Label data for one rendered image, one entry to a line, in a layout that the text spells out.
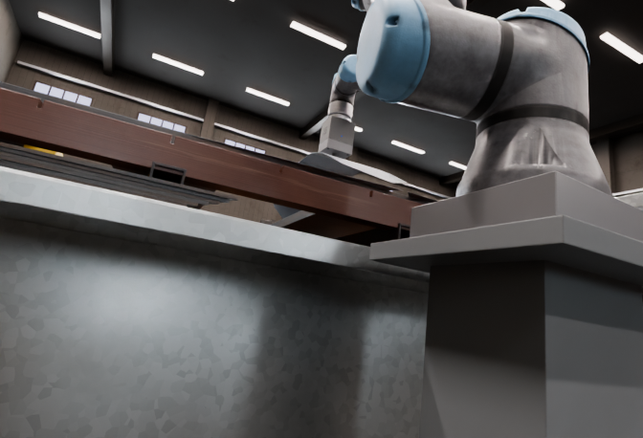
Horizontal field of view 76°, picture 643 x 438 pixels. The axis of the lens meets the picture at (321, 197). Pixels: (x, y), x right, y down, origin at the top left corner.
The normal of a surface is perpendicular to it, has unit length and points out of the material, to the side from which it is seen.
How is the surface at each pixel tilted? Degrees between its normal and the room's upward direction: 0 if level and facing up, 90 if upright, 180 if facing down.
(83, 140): 90
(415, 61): 135
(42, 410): 90
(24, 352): 90
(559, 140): 71
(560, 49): 89
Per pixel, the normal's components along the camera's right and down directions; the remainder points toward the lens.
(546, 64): 0.05, -0.13
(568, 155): 0.10, -0.55
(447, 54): 0.06, 0.23
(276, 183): 0.40, -0.19
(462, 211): -0.89, -0.24
